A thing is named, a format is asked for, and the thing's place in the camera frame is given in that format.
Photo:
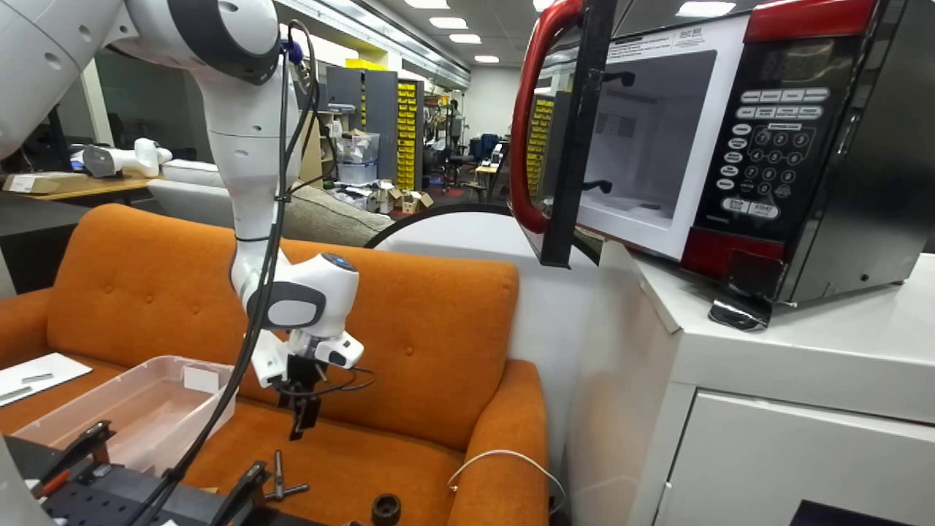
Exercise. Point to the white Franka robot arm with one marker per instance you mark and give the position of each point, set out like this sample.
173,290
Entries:
249,127

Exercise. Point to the wooden desk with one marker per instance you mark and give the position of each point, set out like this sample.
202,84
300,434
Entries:
69,184

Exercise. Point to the red and black microwave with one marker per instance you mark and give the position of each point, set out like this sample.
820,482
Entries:
827,148

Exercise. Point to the white robot part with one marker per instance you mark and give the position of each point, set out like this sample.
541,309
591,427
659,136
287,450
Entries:
127,159

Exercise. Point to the ceiling light panel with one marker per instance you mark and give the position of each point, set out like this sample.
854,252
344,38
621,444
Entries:
465,38
447,21
702,6

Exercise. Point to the orange fabric sofa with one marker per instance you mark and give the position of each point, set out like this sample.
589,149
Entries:
420,332

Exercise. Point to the black flat microwave foot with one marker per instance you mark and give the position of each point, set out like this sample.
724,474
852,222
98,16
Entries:
738,311

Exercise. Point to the white paper sheet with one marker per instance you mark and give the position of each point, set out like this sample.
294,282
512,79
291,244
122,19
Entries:
44,374

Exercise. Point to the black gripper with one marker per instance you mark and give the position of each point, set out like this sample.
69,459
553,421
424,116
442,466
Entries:
301,374

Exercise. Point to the black round knob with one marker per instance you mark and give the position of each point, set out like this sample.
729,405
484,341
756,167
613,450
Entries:
388,510

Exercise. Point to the black camera mount rig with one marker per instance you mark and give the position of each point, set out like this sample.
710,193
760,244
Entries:
106,498

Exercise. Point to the transparent plastic container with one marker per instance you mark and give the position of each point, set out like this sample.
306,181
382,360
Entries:
146,411

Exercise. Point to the white cabinet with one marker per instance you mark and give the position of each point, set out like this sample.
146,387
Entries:
808,447

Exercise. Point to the black vertical pole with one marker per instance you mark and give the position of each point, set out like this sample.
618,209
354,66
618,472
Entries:
580,148

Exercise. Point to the yellow and black pillar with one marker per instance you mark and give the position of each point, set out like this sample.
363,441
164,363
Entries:
407,136

